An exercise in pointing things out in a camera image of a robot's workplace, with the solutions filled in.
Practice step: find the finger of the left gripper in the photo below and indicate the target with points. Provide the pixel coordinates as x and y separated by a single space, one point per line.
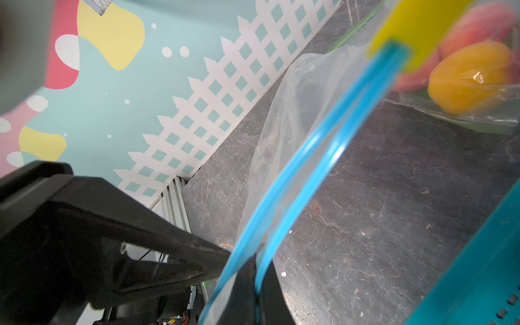
63 234

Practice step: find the pink peach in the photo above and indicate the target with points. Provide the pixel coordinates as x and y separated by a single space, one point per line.
486 21
419 79

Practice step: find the blue stick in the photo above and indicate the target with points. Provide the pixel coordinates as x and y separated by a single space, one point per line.
321 103

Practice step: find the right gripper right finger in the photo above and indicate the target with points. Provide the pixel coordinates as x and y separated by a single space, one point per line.
273 309

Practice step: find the teal plastic basket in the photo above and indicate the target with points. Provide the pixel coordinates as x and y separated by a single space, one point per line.
481 286

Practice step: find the clear green zip-top bag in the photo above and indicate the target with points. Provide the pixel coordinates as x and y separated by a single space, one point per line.
503 119

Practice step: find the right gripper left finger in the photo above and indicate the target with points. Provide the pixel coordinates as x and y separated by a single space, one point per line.
237 303

